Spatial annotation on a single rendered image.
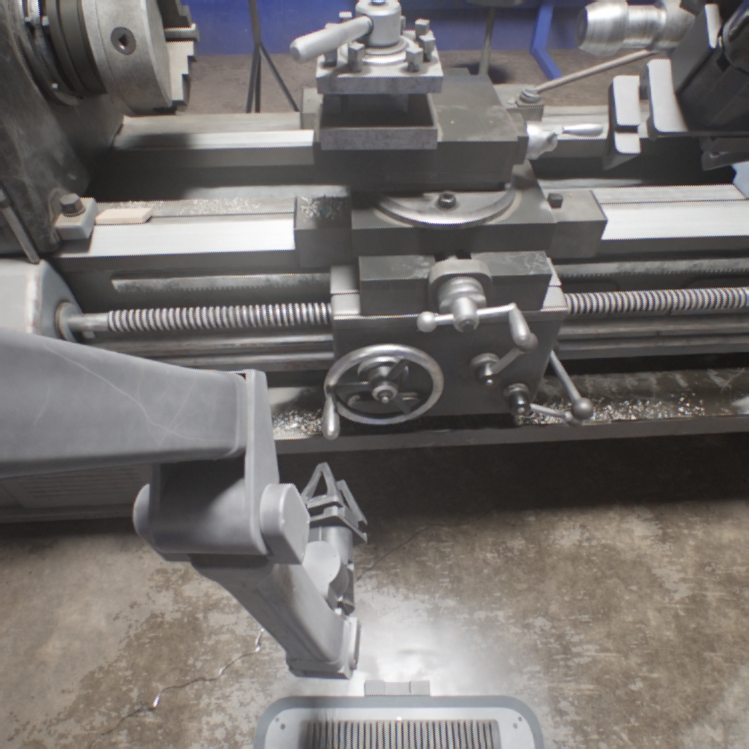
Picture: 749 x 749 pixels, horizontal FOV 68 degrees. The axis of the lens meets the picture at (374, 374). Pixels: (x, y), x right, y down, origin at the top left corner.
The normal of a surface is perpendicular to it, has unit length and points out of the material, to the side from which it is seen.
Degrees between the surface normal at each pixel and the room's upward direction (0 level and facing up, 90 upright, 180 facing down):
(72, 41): 75
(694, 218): 36
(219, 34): 90
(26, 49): 81
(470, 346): 90
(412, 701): 45
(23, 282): 32
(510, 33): 90
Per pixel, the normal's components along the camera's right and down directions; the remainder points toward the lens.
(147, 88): 0.06, 0.92
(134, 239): 0.04, -0.08
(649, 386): 0.00, -0.65
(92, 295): 0.06, 0.76
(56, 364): 0.99, -0.08
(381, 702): 0.00, -1.00
